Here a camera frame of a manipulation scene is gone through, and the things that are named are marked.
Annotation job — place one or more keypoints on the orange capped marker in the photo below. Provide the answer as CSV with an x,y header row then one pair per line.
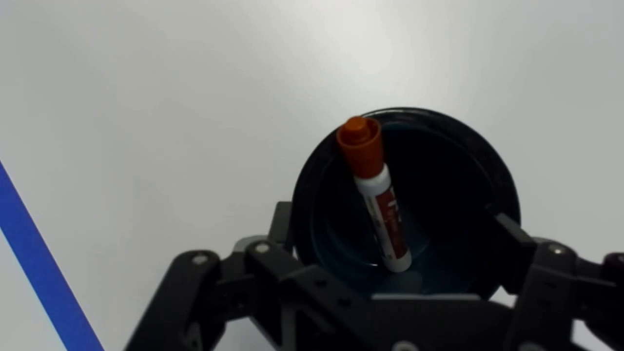
x,y
362,145

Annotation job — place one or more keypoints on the black cup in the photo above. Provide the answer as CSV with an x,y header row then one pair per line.
x,y
446,178

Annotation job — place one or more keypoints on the blue tape outline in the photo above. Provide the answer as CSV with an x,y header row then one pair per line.
x,y
44,272

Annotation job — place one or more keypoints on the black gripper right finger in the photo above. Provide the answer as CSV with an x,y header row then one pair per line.
x,y
555,288

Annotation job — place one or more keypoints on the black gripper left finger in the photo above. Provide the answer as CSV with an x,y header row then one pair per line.
x,y
261,282

